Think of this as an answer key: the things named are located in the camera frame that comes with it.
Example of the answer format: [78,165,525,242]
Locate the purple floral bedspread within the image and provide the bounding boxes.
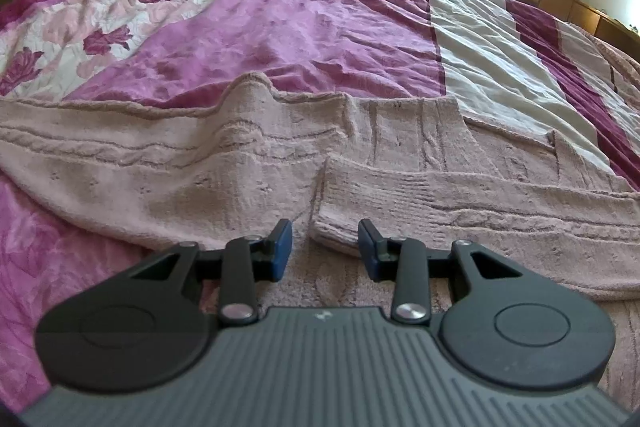
[0,0,640,413]

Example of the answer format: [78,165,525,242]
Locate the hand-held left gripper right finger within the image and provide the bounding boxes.
[357,218,521,325]

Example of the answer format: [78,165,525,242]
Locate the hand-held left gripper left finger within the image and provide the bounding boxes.
[131,219,293,327]

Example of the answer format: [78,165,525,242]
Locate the pink knit sweater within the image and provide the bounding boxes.
[0,72,640,413]

